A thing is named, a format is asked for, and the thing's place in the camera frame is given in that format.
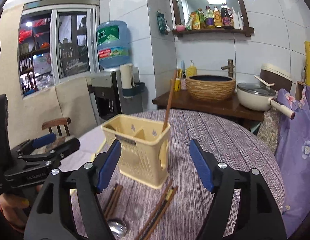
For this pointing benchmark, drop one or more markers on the woven pattern basin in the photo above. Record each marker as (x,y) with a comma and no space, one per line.
(209,90)

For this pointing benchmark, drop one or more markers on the grey water dispenser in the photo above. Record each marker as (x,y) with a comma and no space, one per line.
(105,97)

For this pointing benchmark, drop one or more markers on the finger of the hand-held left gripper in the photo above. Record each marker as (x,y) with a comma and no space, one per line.
(45,140)
(67,146)

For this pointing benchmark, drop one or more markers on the white rice paddle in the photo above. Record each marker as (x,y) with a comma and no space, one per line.
(263,80)

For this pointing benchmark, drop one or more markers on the dark sauce bottle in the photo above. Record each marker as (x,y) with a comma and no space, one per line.
(227,17)

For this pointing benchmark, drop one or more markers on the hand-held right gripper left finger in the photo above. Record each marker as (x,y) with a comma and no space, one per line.
(110,165)

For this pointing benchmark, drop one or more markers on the white squeeze bottle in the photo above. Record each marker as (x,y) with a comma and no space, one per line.
(236,20)

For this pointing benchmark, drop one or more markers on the brown paisley cloth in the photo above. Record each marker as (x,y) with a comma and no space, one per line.
(268,130)

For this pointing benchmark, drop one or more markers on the wooden chair back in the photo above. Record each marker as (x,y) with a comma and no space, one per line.
(56,123)

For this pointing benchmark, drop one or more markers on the person's left hand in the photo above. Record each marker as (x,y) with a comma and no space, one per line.
(12,210)

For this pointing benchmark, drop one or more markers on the purple floral cloth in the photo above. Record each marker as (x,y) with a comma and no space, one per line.
(297,140)

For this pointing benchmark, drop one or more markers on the pink bowl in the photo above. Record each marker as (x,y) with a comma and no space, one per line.
(180,27)

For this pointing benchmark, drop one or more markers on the gold label bottle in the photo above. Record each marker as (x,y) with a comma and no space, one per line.
(217,18)

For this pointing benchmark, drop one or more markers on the purple label bottle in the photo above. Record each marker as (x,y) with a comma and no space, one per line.
(209,18)

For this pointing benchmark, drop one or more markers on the brown and white rice cooker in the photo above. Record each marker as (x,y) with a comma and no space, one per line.
(279,78)

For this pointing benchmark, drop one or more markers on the bronze faucet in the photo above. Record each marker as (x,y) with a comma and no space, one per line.
(231,68)

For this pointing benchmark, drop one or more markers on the pink patterned pump bottle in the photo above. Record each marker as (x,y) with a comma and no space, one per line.
(184,84)

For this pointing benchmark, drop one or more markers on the black chopstick with gold print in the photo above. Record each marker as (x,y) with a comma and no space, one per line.
(169,193)

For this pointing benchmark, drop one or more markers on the cream pot with glass lid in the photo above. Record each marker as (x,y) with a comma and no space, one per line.
(252,100)

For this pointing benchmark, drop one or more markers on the yellow soap bottle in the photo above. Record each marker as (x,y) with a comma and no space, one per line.
(191,70)

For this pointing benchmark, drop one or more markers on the yellow box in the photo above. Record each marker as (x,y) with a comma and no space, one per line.
(309,62)

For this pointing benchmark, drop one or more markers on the blue water jug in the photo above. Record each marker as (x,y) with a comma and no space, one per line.
(112,42)

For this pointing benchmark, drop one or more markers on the wooden framed mirror shelf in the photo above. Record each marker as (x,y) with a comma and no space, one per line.
(207,31)

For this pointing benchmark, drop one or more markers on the beige paper roll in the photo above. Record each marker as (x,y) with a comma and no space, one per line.
(126,77)

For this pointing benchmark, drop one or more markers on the yellow cup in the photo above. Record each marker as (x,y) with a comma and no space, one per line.
(177,85)

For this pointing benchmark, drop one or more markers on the blue toothbrush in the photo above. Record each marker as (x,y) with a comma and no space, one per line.
(182,67)

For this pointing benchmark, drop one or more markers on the green oil bottle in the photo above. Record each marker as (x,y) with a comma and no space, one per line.
(201,20)

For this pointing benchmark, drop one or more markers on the wooden box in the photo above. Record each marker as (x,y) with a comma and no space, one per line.
(298,90)

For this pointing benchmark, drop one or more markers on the yellow and green packet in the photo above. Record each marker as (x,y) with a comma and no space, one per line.
(193,21)

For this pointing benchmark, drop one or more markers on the sliding window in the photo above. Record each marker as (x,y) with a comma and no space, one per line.
(53,42)

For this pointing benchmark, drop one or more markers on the beige plastic utensil holder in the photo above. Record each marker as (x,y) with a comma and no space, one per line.
(142,160)

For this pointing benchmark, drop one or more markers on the metal spoon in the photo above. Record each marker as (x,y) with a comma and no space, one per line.
(117,227)

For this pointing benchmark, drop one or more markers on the small bottle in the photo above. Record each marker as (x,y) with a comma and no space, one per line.
(303,74)

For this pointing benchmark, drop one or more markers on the blue and white wall holder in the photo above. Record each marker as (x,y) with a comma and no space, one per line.
(137,88)

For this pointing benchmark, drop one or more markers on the green hanging packet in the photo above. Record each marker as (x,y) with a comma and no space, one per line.
(161,22)

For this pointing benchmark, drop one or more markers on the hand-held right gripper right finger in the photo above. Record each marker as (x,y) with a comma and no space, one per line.
(202,165)

